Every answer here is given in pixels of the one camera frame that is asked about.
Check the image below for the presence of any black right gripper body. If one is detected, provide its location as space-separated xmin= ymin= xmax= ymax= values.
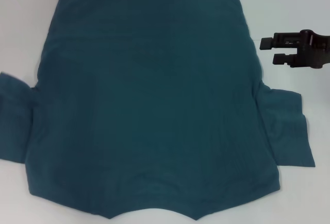
xmin=290 ymin=29 xmax=330 ymax=70

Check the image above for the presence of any blue t-shirt with white print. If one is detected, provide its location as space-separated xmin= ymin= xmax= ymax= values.
xmin=0 ymin=0 xmax=316 ymax=221

